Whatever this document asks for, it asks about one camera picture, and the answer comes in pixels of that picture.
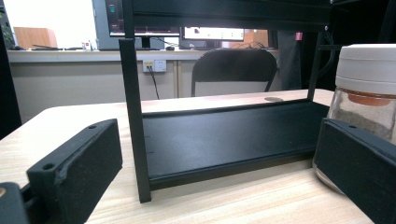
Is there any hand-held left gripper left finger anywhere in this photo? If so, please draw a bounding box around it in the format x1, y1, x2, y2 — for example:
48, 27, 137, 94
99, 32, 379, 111
26, 118, 123, 224

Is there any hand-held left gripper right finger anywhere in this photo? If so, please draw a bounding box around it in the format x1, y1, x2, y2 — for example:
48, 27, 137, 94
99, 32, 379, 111
312, 118, 396, 224

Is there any glass spice jar white lid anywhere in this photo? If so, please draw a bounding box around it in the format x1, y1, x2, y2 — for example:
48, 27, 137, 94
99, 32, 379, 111
312, 43, 396, 195

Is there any black metal shelf rack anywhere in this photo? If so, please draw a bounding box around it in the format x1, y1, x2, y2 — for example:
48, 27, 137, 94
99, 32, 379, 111
119, 0, 396, 203

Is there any grey office desk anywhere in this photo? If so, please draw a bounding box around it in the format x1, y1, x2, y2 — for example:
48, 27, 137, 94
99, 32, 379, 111
7, 48, 283, 124

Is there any black keyboard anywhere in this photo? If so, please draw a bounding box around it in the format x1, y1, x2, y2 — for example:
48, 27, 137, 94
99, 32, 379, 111
31, 44, 64, 51

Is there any grey hanging cloth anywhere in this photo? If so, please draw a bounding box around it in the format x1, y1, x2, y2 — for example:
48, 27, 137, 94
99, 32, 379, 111
276, 30, 303, 91

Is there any brown wooden box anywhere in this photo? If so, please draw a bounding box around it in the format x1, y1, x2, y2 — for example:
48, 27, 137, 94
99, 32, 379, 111
13, 26, 59, 49

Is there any grey computer case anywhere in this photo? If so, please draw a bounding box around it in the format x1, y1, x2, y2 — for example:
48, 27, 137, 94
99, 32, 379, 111
92, 0, 125, 51

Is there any large computer monitor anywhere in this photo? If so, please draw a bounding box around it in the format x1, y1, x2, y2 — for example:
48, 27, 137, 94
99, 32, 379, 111
105, 0, 181, 37

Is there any small computer monitor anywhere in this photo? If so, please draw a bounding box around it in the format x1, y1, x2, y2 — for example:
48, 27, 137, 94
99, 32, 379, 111
181, 26, 246, 42

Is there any black power cable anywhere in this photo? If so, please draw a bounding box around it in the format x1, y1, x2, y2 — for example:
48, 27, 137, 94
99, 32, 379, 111
148, 65, 161, 101

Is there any white wall socket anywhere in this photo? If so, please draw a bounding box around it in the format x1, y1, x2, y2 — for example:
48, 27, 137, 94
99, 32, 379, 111
142, 59, 167, 74

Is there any black cable tangle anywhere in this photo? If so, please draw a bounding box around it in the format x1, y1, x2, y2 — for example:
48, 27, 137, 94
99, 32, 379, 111
230, 41, 269, 50

